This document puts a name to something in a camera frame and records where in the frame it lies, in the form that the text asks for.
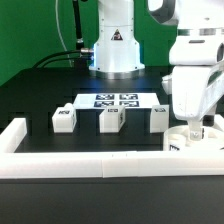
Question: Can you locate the white fiducial marker sheet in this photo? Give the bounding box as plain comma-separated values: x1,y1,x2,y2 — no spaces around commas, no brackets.
73,93,159,109

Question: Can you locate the black cable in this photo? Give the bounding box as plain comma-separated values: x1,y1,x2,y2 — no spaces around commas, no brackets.
32,50,94,70
39,55,94,69

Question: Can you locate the white U-shaped obstacle fence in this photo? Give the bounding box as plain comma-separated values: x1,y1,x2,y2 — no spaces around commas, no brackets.
0,118,224,179

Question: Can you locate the white round stool seat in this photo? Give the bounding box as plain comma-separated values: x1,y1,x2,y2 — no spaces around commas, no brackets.
163,125,224,151

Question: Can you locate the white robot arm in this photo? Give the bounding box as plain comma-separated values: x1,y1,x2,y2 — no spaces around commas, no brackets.
90,0,224,141

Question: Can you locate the black cable upper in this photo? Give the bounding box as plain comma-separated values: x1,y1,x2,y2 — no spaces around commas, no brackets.
32,50,94,70

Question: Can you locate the black cable lower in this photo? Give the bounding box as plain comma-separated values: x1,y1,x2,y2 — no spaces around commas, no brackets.
39,55,94,69

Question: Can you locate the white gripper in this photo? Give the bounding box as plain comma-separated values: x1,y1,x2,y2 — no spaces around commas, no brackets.
162,63,224,140

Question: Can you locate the white thin cable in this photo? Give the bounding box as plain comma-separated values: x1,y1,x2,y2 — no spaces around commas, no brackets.
55,0,73,68

